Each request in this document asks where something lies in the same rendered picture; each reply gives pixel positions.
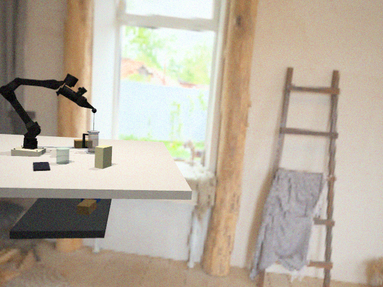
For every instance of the pale yellow-green block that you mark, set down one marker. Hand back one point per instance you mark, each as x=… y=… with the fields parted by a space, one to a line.
x=103 y=156

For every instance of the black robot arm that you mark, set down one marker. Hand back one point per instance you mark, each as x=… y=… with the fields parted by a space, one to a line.
x=30 y=140

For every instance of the glass french press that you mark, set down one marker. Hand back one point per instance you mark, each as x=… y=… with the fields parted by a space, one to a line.
x=92 y=138

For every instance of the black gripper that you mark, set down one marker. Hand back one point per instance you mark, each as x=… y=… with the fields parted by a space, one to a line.
x=80 y=101

